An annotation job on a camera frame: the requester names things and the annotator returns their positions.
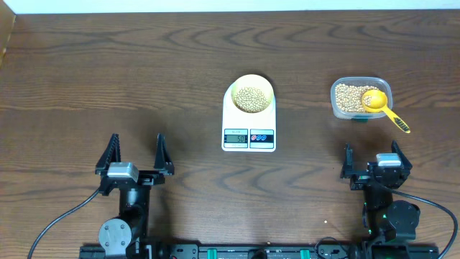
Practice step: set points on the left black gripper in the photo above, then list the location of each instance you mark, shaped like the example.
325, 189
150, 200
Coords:
148, 179

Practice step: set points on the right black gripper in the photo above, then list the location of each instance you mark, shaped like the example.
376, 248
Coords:
359, 180

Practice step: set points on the yellow measuring scoop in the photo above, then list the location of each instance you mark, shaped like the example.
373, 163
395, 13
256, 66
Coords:
379, 104

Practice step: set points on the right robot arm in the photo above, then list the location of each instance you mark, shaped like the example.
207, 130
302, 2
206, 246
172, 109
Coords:
388, 220

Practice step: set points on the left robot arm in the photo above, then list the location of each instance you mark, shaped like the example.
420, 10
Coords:
125, 236

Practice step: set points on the soybeans in yellow scoop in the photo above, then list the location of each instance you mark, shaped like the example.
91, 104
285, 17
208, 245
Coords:
367, 100

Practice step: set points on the white digital kitchen scale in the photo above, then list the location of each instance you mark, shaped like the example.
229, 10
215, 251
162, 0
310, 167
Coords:
248, 132

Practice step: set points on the soybeans in yellow bowl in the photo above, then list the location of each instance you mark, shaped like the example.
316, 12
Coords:
251, 100

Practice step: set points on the yellow bowl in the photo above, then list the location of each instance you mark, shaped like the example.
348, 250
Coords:
253, 80

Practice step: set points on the pile of soybeans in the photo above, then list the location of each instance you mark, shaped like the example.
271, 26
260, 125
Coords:
349, 98

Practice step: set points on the clear plastic container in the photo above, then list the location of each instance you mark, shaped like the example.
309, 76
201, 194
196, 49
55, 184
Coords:
381, 85

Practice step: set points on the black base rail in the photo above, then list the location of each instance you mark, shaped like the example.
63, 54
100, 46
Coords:
327, 251

